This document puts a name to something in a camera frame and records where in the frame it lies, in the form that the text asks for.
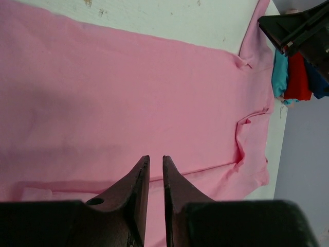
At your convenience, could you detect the dark blue folded t-shirt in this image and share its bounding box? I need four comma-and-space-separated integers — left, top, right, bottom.
304, 59, 328, 99

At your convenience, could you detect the beige folded t-shirt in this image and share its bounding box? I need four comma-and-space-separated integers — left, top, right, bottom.
284, 9, 300, 14

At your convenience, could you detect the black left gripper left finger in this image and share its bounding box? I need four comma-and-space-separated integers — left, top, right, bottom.
83, 155, 150, 246

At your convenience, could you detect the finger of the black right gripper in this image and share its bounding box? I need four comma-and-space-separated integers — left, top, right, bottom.
258, 1, 328, 55

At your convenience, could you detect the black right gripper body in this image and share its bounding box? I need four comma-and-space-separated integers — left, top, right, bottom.
287, 15, 328, 81

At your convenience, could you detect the red folded t-shirt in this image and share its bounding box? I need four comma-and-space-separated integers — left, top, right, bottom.
284, 52, 312, 101

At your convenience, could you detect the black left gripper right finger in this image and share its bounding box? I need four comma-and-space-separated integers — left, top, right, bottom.
162, 155, 214, 246

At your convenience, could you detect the pink t-shirt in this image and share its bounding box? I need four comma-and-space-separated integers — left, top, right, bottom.
1, 1, 273, 246

